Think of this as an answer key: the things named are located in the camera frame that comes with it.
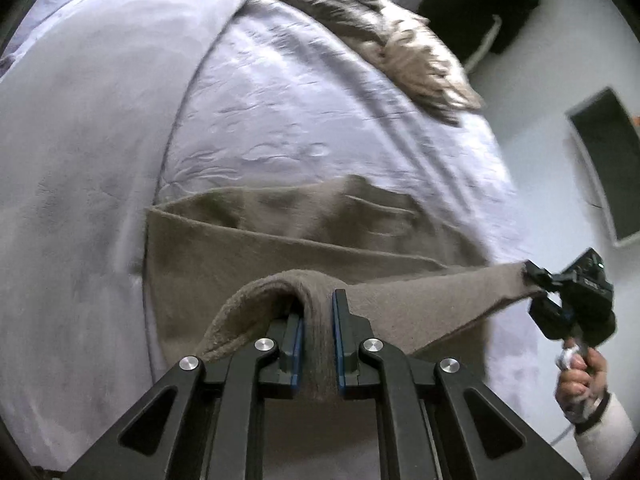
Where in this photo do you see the taupe knit sweater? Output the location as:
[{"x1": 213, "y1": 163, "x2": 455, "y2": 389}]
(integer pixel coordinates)
[{"x1": 145, "y1": 176, "x2": 540, "y2": 479}]

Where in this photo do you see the white right forearm sleeve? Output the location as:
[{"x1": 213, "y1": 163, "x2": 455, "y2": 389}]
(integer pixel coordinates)
[{"x1": 574, "y1": 392, "x2": 638, "y2": 479}]

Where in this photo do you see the brown and cream clothes pile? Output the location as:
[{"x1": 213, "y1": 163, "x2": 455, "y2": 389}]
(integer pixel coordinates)
[{"x1": 281, "y1": 0, "x2": 483, "y2": 125}]

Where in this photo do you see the person's right hand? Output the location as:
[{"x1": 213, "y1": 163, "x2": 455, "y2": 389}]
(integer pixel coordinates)
[{"x1": 555, "y1": 338, "x2": 608, "y2": 425}]

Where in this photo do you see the black hanging garment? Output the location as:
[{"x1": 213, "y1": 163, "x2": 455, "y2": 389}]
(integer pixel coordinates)
[{"x1": 418, "y1": 0, "x2": 540, "y2": 63}]

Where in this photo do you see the lavender embossed bedspread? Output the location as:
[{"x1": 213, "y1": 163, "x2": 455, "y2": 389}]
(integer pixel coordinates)
[{"x1": 156, "y1": 0, "x2": 537, "y2": 410}]

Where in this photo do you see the lavender fleece blanket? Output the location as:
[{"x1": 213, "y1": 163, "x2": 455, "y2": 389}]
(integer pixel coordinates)
[{"x1": 1, "y1": 0, "x2": 246, "y2": 469}]

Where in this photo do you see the dark framed wall mirror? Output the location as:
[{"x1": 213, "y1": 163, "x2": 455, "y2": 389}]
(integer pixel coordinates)
[{"x1": 566, "y1": 87, "x2": 639, "y2": 247}]

